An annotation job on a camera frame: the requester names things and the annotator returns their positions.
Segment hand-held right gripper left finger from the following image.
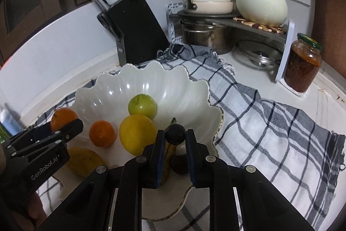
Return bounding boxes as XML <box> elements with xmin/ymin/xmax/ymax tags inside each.
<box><xmin>36</xmin><ymin>129</ymin><xmax>166</xmax><ymax>231</ymax></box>

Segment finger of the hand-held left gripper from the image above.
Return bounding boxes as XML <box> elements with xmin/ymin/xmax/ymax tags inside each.
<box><xmin>5</xmin><ymin>123</ymin><xmax>53</xmax><ymax>147</ymax></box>
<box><xmin>8</xmin><ymin>119</ymin><xmax>84</xmax><ymax>157</ymax></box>

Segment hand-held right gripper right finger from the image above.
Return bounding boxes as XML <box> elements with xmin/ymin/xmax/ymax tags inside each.
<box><xmin>185</xmin><ymin>129</ymin><xmax>315</xmax><ymax>231</ymax></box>

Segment small brown kiwi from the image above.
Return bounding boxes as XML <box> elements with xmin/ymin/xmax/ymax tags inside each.
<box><xmin>171</xmin><ymin>155</ymin><xmax>190</xmax><ymax>174</ymax></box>

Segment orange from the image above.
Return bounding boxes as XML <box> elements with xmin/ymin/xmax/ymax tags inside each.
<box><xmin>89</xmin><ymin>120</ymin><xmax>116</xmax><ymax>148</ymax></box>
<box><xmin>50</xmin><ymin>108</ymin><xmax>79</xmax><ymax>131</ymax></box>

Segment dark plum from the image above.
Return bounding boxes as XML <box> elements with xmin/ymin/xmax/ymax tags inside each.
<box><xmin>165</xmin><ymin>124</ymin><xmax>186</xmax><ymax>145</ymax></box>

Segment yellow mango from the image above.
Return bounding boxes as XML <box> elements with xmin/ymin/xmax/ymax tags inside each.
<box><xmin>66</xmin><ymin>147</ymin><xmax>107</xmax><ymax>178</ymax></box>

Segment green apple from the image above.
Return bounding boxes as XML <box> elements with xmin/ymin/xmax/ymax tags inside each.
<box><xmin>128</xmin><ymin>94</ymin><xmax>158</xmax><ymax>120</ymax></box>

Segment white scalloped bowl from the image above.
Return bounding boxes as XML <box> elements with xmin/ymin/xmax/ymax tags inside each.
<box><xmin>51</xmin><ymin>60</ymin><xmax>225</xmax><ymax>221</ymax></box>

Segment person's left hand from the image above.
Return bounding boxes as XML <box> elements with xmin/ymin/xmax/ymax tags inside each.
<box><xmin>13</xmin><ymin>192</ymin><xmax>48</xmax><ymax>231</ymax></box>

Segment spotted banana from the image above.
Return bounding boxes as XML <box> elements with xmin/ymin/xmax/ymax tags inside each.
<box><xmin>162</xmin><ymin>117</ymin><xmax>179</xmax><ymax>183</ymax></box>

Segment white blue pump bottle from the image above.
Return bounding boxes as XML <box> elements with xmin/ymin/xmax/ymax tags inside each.
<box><xmin>0</xmin><ymin>109</ymin><xmax>22</xmax><ymax>137</ymax></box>

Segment yellow lemon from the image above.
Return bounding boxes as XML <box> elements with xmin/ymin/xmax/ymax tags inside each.
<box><xmin>119</xmin><ymin>115</ymin><xmax>158</xmax><ymax>156</ymax></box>

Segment green dish soap bottle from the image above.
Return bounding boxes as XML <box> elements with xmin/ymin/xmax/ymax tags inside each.
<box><xmin>0</xmin><ymin>127</ymin><xmax>11</xmax><ymax>145</ymax></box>

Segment checked grey white cloth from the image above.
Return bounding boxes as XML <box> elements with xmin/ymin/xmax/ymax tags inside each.
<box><xmin>35</xmin><ymin>44</ymin><xmax>346</xmax><ymax>231</ymax></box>

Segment black knife block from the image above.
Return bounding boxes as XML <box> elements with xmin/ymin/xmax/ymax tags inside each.
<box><xmin>97</xmin><ymin>0</ymin><xmax>170</xmax><ymax>65</ymax></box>

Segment glass lid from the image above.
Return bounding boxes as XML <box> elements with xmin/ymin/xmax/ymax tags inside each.
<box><xmin>235</xmin><ymin>40</ymin><xmax>282</xmax><ymax>68</ymax></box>

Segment large steel pot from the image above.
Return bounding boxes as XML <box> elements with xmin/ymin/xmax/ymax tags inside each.
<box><xmin>180</xmin><ymin>18</ymin><xmax>233</xmax><ymax>55</ymax></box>

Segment metal corner shelf rack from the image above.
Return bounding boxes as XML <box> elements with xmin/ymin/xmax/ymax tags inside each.
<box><xmin>169</xmin><ymin>2</ymin><xmax>297</xmax><ymax>84</ymax></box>

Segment glass jar with red sauce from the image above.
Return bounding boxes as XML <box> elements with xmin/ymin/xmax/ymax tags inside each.
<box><xmin>284</xmin><ymin>33</ymin><xmax>324</xmax><ymax>93</ymax></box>

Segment wooden trivet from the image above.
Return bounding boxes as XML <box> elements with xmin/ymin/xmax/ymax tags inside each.
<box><xmin>233</xmin><ymin>17</ymin><xmax>285</xmax><ymax>33</ymax></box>

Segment round cream casserole pot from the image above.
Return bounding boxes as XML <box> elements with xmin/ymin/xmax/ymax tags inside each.
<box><xmin>236</xmin><ymin>0</ymin><xmax>288</xmax><ymax>27</ymax></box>

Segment black handled scissors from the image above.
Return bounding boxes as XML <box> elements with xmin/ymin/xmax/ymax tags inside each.
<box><xmin>97</xmin><ymin>12</ymin><xmax>119</xmax><ymax>38</ymax></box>

